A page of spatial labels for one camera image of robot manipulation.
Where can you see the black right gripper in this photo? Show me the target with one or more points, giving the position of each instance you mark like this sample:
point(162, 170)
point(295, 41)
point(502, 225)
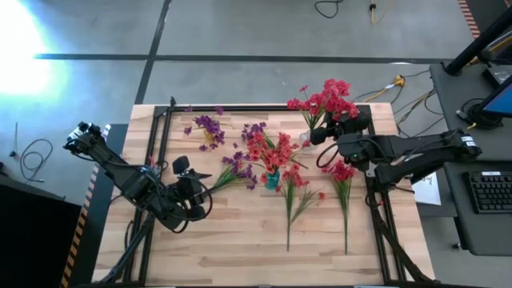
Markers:
point(340, 128)

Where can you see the white paper sheet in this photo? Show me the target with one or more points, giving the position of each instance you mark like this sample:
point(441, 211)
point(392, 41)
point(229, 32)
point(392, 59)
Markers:
point(430, 195)

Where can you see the black computer keyboard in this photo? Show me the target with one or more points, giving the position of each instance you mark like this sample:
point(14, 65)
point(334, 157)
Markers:
point(492, 194)

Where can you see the large black box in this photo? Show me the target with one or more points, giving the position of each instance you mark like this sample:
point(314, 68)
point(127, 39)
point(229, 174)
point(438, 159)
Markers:
point(36, 240)

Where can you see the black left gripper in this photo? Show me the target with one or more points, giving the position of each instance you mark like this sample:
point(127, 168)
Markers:
point(188, 190)

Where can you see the orange artificial flower bunch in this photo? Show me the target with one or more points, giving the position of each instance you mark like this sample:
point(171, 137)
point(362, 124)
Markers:
point(256, 148)
point(272, 160)
point(285, 146)
point(292, 178)

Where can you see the red white striped tape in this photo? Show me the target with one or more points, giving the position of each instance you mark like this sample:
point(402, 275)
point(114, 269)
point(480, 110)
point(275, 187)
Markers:
point(468, 16)

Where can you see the black aluminium table frame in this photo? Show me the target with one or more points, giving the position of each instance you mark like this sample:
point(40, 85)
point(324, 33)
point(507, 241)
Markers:
point(260, 108)

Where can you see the black stand pole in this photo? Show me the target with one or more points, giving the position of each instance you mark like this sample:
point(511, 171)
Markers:
point(476, 44)

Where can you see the small black frame clamp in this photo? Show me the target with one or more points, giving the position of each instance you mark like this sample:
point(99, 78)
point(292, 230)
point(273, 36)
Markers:
point(173, 101)

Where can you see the small red fallen blossom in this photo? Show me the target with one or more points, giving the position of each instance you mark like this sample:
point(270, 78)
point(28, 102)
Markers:
point(151, 161)

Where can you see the grey yellow equipment box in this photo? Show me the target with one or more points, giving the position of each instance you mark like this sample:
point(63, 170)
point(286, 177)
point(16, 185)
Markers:
point(500, 48)

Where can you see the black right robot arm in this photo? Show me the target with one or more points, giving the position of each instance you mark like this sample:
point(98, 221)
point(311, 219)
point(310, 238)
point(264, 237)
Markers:
point(420, 146)

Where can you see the grey desk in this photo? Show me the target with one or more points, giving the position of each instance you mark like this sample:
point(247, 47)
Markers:
point(480, 236)
point(452, 92)

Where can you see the yellow glass vase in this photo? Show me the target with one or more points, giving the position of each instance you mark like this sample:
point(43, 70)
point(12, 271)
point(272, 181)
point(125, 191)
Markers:
point(209, 139)

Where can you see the clear cut glass vase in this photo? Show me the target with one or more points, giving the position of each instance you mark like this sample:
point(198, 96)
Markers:
point(306, 141)

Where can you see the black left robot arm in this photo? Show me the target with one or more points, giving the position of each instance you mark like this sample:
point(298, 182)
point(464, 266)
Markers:
point(128, 180)

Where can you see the black mat hazard stripe edge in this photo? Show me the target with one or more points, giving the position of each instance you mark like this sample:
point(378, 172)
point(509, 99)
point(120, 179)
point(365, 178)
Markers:
point(100, 224)

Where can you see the monitor with blue screen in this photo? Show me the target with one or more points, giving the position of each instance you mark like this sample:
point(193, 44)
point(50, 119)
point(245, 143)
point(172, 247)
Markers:
point(502, 102)

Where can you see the blue textured glass vase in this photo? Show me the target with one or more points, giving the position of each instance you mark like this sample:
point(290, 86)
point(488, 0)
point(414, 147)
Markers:
point(273, 181)

